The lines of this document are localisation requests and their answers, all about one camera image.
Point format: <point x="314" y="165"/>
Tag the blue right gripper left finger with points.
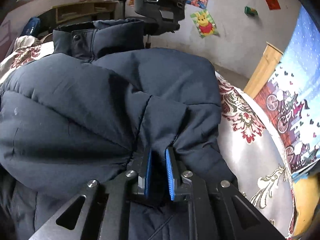
<point x="145" y="174"/>

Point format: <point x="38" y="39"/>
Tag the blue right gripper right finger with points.
<point x="175" y="182"/>

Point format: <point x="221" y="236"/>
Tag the dark navy puffer jacket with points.
<point x="87" y="110"/>

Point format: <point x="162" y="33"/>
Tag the floral white red bedspread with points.
<point x="250" y="153"/>

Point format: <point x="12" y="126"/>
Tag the blue bicycle print curtain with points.
<point x="290" y="98"/>

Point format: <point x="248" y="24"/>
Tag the light wooden board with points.
<point x="265" y="68"/>

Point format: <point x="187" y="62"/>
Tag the Winnie the Pooh poster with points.
<point x="204" y="23"/>

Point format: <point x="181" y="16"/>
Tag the black mesh office chair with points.
<point x="159" y="16"/>

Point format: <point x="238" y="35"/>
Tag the wooden desk with shelf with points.
<point x="71" y="13"/>

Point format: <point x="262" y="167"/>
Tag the blue backpack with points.
<point x="32" y="27"/>

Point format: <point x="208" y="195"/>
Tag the green hanging wall pouch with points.
<point x="249" y="11"/>

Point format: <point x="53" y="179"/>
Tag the red paper on wall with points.
<point x="273" y="4"/>

